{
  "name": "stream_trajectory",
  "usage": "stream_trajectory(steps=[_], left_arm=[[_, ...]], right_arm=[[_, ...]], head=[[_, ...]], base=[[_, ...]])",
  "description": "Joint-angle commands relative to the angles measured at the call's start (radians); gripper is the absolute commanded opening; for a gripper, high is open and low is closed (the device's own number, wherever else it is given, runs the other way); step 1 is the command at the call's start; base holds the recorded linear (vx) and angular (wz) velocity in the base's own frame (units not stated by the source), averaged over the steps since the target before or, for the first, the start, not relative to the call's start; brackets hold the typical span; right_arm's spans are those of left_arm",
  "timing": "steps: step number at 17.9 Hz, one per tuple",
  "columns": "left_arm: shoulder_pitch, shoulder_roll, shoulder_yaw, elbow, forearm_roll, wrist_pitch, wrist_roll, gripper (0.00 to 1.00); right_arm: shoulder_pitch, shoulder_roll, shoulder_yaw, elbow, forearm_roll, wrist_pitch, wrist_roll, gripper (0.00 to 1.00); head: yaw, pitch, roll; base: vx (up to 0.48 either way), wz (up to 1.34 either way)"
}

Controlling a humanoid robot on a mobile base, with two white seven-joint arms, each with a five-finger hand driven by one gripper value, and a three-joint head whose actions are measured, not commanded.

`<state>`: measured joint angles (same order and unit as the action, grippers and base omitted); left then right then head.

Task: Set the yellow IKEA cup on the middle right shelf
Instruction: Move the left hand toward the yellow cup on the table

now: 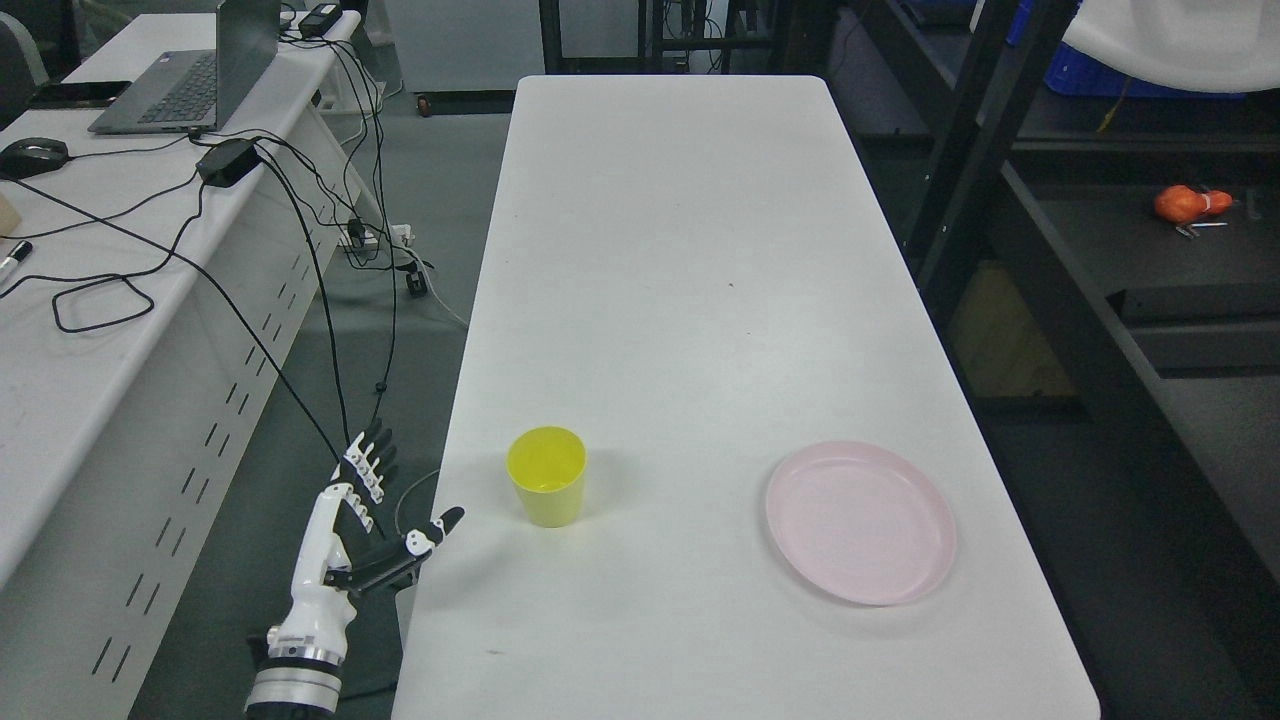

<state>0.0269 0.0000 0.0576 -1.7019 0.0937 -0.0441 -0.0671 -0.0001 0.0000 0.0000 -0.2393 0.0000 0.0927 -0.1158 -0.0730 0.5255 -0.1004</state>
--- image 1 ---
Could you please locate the black power adapter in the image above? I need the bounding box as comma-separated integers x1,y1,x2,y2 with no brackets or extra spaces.
196,138,262,188
296,3,343,40

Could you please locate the black smartphone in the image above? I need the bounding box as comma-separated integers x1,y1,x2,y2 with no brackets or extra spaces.
26,81,132,110

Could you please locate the grey laptop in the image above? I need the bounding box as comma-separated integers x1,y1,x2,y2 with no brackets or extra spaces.
88,1,280,135

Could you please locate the orange toy object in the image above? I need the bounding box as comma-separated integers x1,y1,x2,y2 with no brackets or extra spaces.
1153,184,1235,225

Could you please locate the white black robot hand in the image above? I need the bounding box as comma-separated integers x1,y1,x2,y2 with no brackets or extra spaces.
266,416,465,667

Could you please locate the white folding table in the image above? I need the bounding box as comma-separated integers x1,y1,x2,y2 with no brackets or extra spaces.
392,76,1100,719

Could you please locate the pink plastic plate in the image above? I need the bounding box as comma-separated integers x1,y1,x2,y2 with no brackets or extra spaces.
764,441,957,606

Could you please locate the yellow plastic cup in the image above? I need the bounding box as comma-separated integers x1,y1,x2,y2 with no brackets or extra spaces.
506,427,588,528

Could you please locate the black metal shelf rack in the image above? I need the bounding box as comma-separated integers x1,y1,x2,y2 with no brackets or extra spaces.
803,1,1279,719

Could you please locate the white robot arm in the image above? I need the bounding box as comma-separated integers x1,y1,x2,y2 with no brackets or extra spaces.
243,628,346,719

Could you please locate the white power strip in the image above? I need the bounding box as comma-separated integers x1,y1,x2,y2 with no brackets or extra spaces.
338,224,416,252

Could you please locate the black cable loop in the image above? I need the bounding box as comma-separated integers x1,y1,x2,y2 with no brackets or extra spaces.
0,176,206,334

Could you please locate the black computer mouse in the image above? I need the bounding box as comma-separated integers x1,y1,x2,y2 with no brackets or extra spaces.
1,137,72,181

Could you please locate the white side desk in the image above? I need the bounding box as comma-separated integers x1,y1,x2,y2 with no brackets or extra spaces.
0,8,387,720

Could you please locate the black marker pen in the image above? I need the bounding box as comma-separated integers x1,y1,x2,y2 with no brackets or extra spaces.
0,240,33,284

